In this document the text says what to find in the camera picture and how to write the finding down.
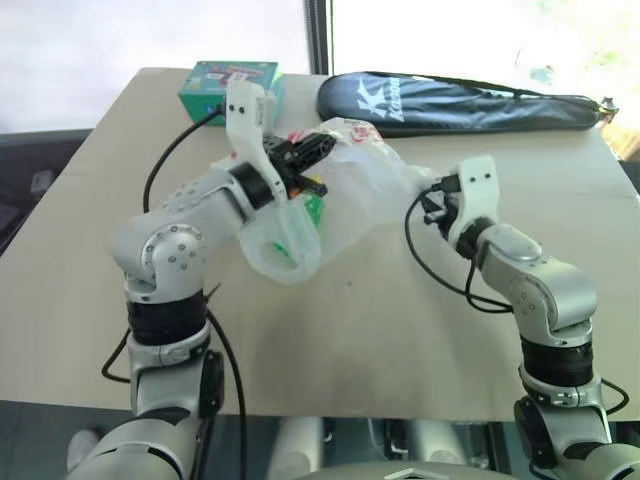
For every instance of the green item inside bag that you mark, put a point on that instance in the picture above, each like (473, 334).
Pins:
(315, 207)

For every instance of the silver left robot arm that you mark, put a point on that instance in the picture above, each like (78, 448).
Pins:
(170, 250)

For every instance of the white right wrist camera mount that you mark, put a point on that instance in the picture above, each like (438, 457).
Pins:
(475, 200)

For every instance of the grey rounded robot leg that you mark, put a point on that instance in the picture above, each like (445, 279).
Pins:
(300, 442)
(430, 442)

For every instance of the dark blue racket cover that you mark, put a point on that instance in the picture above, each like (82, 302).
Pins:
(450, 107)

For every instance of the pink white rounded object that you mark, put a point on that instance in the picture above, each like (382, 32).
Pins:
(82, 447)

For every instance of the silver robot torso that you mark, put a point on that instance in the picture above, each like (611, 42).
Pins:
(410, 475)

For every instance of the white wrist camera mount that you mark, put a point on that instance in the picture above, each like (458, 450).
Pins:
(475, 200)
(241, 115)

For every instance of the green printed cardboard box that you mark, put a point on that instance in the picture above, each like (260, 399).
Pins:
(200, 100)

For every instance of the dark background furniture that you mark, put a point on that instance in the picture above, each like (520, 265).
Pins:
(30, 180)

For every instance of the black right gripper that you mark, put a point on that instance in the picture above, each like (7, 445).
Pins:
(440, 210)

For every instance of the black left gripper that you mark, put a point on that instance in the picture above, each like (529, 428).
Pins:
(287, 160)

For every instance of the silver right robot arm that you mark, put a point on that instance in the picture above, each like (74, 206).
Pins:
(545, 295)

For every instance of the translucent white plastic bag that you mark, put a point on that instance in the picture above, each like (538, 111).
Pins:
(360, 190)

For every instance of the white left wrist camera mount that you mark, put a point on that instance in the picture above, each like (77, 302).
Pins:
(241, 115)

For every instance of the dark window frame post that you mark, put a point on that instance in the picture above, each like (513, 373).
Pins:
(320, 35)

